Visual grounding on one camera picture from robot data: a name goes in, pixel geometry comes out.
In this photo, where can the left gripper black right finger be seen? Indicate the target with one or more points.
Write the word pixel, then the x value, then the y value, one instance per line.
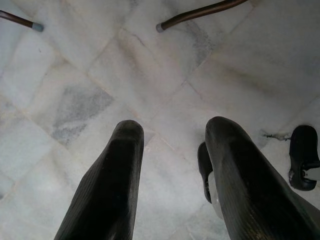
pixel 250 187

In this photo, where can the dark metal table leg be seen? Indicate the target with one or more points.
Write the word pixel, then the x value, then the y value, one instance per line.
pixel 17 20
pixel 195 13

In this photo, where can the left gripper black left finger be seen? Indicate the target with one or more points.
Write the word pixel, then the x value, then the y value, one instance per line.
pixel 110 187

